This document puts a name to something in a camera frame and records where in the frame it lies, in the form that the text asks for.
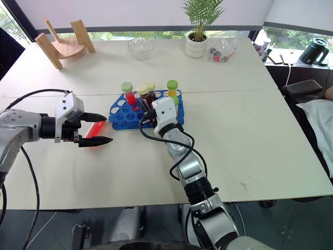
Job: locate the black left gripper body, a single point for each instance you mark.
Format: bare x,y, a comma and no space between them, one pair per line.
70,130

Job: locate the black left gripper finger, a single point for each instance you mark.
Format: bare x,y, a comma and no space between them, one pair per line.
95,117
96,141

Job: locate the red capless test tube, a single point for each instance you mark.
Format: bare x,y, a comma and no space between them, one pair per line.
95,129

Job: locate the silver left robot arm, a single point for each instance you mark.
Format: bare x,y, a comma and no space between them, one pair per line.
15,127

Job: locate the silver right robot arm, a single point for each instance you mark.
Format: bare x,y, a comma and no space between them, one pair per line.
191,166

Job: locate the blue test tube rack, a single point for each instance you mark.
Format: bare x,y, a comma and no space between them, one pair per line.
122,117

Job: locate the green-capped red test tube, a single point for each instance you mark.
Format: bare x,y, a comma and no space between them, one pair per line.
129,95

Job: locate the green-capped orange test tube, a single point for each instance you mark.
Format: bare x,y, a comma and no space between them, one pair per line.
172,87

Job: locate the cream-capped dark red tube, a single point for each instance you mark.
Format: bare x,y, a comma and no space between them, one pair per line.
143,91
151,89

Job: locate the wooden curved stand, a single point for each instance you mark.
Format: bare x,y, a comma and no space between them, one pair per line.
69,49

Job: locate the clear glass bowl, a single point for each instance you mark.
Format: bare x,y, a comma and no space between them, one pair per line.
141,48

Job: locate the grey rounded part under table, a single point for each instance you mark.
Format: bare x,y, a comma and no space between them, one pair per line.
126,224

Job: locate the palm plant in white pot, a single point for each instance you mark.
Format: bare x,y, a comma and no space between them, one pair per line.
196,44

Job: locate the clear plastic bag with items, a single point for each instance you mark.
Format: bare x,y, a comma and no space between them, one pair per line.
221,49

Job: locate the bottles on windowsill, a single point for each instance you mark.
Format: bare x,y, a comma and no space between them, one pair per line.
262,47

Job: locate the black chair armrest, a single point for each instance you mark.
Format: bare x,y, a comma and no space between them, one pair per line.
303,89

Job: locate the person in white shirt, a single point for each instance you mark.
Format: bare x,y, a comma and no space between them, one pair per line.
318,117

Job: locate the dark green kettle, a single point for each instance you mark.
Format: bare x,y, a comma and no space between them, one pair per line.
313,53

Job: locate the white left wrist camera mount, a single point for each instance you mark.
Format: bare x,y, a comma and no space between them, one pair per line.
68,104

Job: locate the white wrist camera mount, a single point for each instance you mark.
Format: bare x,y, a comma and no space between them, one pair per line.
68,104
165,113

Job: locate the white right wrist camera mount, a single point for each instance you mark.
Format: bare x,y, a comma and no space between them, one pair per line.
165,113

